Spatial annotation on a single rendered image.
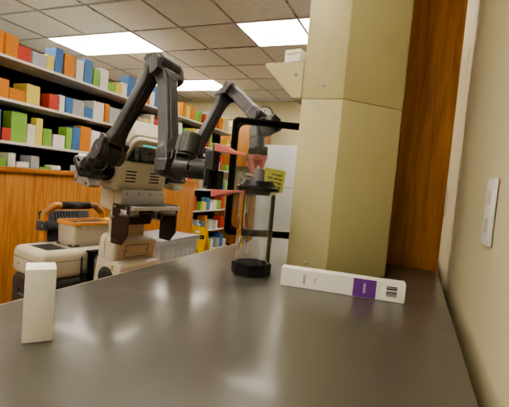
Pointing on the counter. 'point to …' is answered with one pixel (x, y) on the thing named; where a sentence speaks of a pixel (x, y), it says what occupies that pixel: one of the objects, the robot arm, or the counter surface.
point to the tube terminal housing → (349, 135)
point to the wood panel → (426, 132)
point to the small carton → (295, 56)
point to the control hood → (289, 77)
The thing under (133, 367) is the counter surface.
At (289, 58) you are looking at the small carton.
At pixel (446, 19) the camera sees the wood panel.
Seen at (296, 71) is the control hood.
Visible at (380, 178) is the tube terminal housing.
